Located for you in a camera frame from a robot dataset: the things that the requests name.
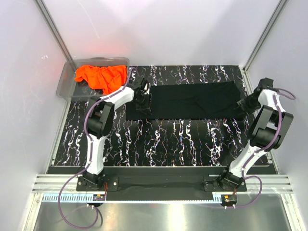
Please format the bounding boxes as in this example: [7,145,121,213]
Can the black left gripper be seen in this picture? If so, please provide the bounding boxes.
[134,93,152,116]

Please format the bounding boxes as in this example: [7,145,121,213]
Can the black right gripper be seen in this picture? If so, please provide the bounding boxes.
[234,94,261,117]

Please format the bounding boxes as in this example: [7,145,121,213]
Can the black t shirt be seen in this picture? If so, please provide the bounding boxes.
[126,81,245,120]

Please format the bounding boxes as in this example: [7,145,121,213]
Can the clear plastic bin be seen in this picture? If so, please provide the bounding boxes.
[56,57,129,102]

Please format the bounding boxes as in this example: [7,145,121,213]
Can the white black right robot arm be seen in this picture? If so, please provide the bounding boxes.
[214,78,296,191]

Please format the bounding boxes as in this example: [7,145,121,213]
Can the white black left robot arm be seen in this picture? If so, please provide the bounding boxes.
[78,76,152,191]

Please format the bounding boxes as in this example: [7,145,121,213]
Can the orange t shirt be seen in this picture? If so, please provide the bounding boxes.
[74,65,128,95]

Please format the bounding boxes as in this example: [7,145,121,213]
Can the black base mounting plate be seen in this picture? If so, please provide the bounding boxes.
[77,167,246,202]

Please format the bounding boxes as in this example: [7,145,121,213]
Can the right black connector box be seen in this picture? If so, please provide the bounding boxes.
[221,194,237,209]

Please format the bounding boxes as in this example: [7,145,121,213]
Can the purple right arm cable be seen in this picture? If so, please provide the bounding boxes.
[198,88,296,209]

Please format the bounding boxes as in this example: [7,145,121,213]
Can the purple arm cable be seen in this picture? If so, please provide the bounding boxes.
[58,67,138,229]
[198,88,296,209]

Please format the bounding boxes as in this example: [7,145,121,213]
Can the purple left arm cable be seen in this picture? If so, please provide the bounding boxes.
[58,67,138,229]

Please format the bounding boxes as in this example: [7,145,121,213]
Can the right aluminium frame post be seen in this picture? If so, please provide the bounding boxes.
[243,0,289,72]

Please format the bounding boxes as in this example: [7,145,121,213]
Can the aluminium frame post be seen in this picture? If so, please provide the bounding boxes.
[243,0,289,72]
[34,0,73,61]

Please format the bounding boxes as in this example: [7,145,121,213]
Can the white slotted cable duct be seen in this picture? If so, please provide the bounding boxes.
[42,193,97,203]

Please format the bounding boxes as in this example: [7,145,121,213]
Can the aluminium front rail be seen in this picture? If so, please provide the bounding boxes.
[32,174,293,194]

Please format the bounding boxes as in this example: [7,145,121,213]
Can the left aluminium frame post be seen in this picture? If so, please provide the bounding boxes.
[34,0,73,61]

